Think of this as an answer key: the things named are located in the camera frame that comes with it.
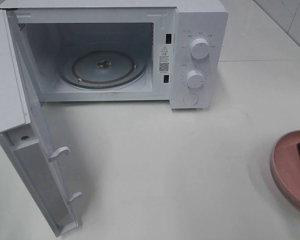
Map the pink round plate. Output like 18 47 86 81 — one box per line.
270 130 300 210

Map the round white door-open button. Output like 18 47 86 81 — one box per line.
183 93 199 106

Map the white microwave door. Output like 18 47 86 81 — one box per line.
0 9 81 236

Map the upper white power knob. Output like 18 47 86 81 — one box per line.
189 36 210 60

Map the white microwave oven body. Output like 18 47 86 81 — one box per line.
0 0 228 113

